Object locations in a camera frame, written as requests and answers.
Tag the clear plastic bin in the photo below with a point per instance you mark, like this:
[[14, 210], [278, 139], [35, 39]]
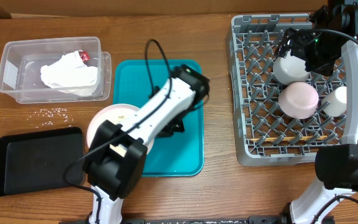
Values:
[[22, 60]]

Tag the pale green cup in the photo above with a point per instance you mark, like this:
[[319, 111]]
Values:
[[336, 102]]

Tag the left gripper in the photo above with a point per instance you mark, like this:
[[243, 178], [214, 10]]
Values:
[[165, 132]]

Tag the grey dish rack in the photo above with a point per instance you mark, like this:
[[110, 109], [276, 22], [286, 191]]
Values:
[[264, 134]]

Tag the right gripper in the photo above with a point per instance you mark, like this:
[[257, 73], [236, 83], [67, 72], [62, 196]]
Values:
[[325, 67]]

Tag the grey small plate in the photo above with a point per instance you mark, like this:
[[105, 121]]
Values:
[[290, 69]]

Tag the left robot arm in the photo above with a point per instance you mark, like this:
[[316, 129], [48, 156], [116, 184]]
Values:
[[113, 177]]

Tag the white napkin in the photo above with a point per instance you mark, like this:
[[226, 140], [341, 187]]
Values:
[[65, 63], [79, 81]]

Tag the red wrapper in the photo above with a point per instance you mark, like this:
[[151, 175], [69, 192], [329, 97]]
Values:
[[84, 55]]

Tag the pink bowl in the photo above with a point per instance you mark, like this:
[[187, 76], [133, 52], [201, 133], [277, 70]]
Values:
[[298, 100]]

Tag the scattered rice grains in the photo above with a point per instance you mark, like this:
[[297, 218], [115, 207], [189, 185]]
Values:
[[43, 118]]

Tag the black plastic tray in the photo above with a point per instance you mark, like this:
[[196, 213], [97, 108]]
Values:
[[36, 161]]

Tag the teal serving tray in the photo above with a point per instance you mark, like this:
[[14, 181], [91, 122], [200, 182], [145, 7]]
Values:
[[177, 156]]

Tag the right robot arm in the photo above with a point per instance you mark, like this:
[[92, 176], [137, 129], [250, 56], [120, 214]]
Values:
[[336, 166]]

